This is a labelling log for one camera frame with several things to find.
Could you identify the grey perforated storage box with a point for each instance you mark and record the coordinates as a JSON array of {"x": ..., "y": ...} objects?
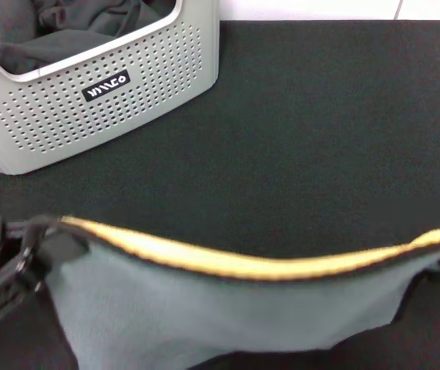
[{"x": 127, "y": 127}]

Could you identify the black cloth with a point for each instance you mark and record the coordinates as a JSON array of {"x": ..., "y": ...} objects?
[{"x": 69, "y": 31}]

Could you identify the yellow and grey towel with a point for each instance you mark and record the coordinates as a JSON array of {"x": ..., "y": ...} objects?
[{"x": 223, "y": 308}]

